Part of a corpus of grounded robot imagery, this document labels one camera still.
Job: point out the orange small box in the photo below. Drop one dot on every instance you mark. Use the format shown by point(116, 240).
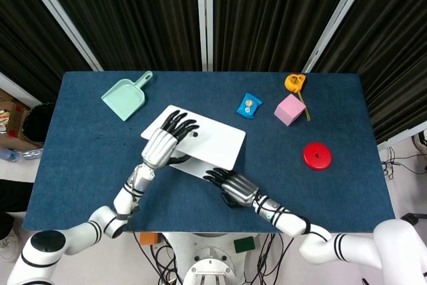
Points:
point(148, 238)

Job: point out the red round disc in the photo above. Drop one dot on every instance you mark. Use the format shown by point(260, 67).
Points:
point(313, 161)

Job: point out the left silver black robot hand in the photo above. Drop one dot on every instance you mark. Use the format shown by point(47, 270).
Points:
point(158, 146)

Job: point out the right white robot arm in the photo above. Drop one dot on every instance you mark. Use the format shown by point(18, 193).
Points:
point(350, 248)

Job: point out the pink cube block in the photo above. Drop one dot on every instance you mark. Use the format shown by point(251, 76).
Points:
point(288, 109)

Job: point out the blue tablecloth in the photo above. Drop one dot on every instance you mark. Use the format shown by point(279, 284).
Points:
point(83, 165)

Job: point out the green small box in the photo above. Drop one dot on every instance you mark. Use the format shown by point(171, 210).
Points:
point(244, 245)

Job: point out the clear plastic bottle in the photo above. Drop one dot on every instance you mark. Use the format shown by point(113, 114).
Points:
point(10, 155)

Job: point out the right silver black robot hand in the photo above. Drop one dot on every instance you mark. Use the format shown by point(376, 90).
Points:
point(238, 188)

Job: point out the white rectangular board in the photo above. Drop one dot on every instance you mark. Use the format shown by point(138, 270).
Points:
point(217, 145)

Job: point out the cardboard box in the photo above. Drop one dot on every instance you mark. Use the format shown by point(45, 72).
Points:
point(10, 115)

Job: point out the black floor object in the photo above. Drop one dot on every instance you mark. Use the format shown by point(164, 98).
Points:
point(11, 205)

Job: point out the black trash bin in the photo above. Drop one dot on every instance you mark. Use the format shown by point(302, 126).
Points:
point(36, 123)

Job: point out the yellow tape measure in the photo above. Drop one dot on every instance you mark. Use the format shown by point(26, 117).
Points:
point(293, 82)

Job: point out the mint green dustpan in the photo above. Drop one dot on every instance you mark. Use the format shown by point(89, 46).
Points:
point(125, 98)

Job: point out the white frame post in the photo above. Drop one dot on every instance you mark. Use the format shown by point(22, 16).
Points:
point(60, 14)
point(204, 14)
point(340, 18)

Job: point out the blue snack packet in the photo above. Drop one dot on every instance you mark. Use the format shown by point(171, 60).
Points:
point(248, 106)

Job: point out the white robot torso base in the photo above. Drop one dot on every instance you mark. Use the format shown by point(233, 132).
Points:
point(207, 265)

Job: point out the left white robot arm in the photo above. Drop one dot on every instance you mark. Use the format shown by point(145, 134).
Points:
point(76, 231)

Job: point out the black curtain panel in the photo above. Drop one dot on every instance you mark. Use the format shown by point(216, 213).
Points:
point(393, 48)
point(133, 14)
point(273, 14)
point(23, 31)

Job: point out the white frame bar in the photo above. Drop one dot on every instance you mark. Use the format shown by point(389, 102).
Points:
point(20, 89)
point(400, 136)

